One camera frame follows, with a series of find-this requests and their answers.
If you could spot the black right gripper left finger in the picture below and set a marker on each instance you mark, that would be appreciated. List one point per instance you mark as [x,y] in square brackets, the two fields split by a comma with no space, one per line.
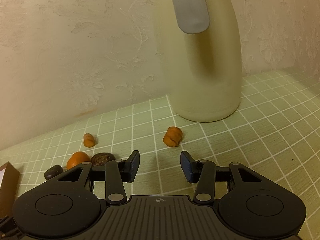
[114,174]

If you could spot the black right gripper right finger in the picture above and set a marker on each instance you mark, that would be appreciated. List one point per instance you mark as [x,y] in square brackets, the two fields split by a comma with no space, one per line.
[205,173]

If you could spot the orange tangerine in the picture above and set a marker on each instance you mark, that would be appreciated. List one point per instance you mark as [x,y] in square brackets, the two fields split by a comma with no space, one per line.
[76,159]

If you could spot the dark brown round fruit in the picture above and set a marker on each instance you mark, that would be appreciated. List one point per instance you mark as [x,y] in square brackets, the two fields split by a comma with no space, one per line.
[100,159]

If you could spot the small carrot piece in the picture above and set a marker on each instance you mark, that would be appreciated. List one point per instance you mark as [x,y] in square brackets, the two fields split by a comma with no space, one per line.
[88,140]

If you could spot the brown white cardboard box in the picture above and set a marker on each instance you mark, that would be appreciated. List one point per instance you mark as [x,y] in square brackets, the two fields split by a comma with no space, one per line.
[9,183]

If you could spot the dark purple fruit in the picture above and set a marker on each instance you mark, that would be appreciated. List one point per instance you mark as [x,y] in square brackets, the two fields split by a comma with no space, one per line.
[52,172]

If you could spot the green checkered tablecloth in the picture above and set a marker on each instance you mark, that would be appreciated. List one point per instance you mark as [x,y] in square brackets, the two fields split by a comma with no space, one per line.
[275,132]

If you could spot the cream grey thermos jug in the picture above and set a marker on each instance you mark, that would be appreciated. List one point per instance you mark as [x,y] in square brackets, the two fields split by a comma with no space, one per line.
[199,44]

